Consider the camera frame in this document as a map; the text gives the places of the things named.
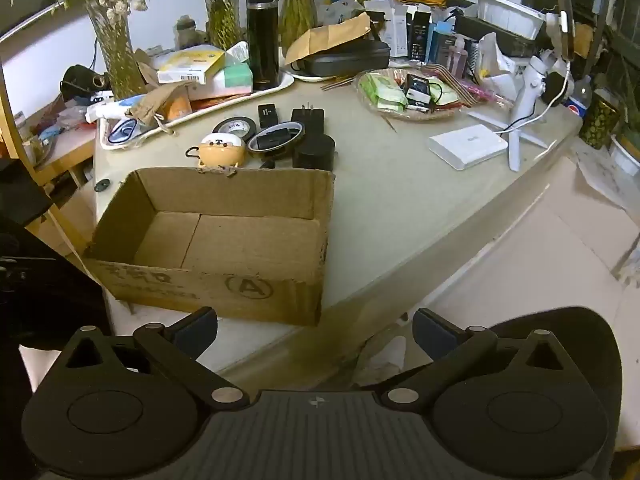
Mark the cola bottle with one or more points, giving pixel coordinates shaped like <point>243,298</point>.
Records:
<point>577,97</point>

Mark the yellow padded envelope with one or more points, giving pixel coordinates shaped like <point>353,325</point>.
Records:
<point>417,0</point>

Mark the yellow white carton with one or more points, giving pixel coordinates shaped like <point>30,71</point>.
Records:
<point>190,65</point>

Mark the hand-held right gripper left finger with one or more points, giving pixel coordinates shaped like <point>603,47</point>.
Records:
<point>195,332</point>

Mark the small grey bottle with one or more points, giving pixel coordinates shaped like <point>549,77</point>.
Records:
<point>185,30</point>

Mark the white plate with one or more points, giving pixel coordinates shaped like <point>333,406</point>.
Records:
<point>310,78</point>

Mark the narrow glass vase with stems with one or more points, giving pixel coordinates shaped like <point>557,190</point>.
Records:
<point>297,20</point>

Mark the wide glass vase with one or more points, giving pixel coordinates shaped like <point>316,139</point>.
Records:
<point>222,15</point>

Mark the small black block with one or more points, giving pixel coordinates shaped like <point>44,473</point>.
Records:
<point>272,138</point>

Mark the glass vase with dried flowers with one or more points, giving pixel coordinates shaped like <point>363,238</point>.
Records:
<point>117,55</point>

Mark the white food container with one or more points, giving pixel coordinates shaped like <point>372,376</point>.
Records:
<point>510,15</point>

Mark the black carton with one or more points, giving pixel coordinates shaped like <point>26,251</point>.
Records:
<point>420,35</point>

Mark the white phone tripod stand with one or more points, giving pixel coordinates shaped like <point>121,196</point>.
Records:
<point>515,145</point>

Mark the pink liquid bottle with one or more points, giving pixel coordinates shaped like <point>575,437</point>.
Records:
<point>457,57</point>

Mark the blue carton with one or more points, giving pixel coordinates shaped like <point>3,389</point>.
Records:
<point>442,45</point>

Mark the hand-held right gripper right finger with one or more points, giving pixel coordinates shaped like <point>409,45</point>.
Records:
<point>434,332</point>

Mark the black power adapter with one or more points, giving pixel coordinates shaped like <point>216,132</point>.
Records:
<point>307,120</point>

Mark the black pouch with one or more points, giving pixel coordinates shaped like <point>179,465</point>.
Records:
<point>80,80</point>

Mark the white power bank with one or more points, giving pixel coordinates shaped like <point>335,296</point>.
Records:
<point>467,146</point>

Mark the cardboard box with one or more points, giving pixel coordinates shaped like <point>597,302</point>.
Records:
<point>240,290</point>

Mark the red flat packet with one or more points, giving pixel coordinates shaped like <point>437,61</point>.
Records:
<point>210,102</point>

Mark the white plastic tray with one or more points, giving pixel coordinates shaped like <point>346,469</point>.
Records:
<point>277,86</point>

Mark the brown paper envelope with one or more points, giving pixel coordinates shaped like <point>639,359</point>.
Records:
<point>325,35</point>

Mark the torn brown paper bag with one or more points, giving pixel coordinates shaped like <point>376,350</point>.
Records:
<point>147,67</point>

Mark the clear glass plate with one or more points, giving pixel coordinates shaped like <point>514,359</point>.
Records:
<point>440,112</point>

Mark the dark patterned pot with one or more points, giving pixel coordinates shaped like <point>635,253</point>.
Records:
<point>600,122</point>

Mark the green white packet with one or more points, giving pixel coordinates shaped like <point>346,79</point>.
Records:
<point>385,92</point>
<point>442,92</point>

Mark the small black rectangular box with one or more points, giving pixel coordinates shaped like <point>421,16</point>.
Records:
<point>267,115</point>

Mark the white plastic bag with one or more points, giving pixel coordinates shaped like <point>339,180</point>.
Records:
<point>492,60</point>

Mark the white blister pack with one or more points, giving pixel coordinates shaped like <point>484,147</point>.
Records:
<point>236,54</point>

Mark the black thermos bottle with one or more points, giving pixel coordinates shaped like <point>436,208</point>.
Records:
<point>262,35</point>

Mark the black hard case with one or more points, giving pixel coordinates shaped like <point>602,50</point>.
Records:
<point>345,57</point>

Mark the white pot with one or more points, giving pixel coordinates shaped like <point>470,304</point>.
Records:
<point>625,155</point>

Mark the black round cap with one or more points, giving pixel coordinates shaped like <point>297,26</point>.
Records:
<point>102,185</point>

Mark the brown cloth pouch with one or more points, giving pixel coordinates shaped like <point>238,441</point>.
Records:
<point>150,105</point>

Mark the black tape roll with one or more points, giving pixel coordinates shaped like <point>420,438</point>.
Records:
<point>220,127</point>

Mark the black cylinder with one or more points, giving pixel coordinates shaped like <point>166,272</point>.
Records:
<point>315,152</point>

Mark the pink glitter strip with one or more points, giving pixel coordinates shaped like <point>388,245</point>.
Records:
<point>487,95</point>

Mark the mint green box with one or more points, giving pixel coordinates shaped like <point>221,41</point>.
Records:
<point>235,76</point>

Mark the black box with white label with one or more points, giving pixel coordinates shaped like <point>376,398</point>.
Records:
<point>417,90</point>

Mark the white blue printed bag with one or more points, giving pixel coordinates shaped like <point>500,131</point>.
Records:
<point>342,10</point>

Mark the yellow bear toy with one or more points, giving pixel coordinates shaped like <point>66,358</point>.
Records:
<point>220,152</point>

